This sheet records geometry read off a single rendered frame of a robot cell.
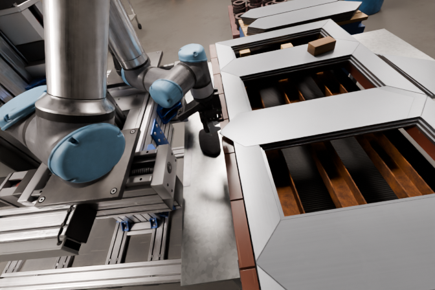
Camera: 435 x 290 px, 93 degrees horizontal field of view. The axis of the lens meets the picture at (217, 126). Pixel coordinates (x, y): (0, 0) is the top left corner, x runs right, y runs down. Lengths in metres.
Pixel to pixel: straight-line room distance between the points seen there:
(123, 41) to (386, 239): 0.80
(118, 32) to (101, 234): 1.28
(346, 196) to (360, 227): 0.23
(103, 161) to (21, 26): 0.43
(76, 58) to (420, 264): 0.79
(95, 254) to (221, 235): 0.94
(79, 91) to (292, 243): 0.58
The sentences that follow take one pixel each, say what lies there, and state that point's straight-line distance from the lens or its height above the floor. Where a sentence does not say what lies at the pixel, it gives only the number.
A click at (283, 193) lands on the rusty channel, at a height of 0.68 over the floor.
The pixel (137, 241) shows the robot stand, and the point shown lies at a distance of 1.46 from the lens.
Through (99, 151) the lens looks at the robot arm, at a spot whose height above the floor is 1.21.
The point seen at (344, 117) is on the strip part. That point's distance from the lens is 0.90.
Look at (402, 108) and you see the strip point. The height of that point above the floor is 0.85.
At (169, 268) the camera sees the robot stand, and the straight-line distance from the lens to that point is 1.33.
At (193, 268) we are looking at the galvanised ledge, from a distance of 0.82.
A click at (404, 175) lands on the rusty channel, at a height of 0.68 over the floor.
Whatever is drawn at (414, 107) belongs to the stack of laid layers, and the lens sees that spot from 1.03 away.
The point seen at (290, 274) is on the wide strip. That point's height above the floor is 0.85.
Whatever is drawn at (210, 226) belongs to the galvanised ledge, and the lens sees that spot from 0.83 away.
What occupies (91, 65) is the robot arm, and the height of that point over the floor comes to 1.32.
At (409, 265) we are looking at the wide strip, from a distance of 0.70.
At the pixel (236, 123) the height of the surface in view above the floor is 0.85.
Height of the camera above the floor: 1.46
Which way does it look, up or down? 47 degrees down
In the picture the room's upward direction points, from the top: 14 degrees counter-clockwise
